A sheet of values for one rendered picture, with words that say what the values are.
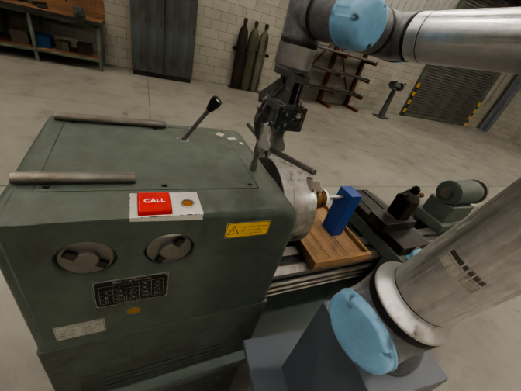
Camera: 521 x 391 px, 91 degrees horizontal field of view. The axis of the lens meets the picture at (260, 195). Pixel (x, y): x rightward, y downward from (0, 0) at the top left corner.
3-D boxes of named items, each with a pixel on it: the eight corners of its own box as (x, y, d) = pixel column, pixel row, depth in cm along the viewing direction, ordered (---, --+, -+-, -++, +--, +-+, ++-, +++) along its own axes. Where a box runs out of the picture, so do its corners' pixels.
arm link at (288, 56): (274, 38, 52) (306, 46, 55) (267, 62, 54) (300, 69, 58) (290, 43, 46) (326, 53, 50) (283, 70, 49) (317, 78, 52)
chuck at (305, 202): (282, 261, 88) (303, 175, 75) (248, 216, 113) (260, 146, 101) (304, 257, 92) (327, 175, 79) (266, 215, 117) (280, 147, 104)
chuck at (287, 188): (273, 263, 86) (293, 175, 74) (240, 216, 112) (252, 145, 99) (282, 261, 88) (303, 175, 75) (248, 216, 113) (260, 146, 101)
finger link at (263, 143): (259, 166, 61) (269, 129, 56) (250, 153, 65) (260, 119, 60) (270, 166, 62) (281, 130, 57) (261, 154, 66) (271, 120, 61)
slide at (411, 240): (398, 256, 111) (404, 248, 108) (339, 196, 142) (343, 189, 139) (425, 250, 119) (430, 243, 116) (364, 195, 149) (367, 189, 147)
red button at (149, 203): (138, 219, 48) (137, 211, 46) (137, 200, 52) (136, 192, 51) (171, 217, 50) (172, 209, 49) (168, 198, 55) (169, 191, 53)
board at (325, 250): (312, 270, 100) (315, 263, 98) (274, 211, 126) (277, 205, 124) (367, 259, 113) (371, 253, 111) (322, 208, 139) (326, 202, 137)
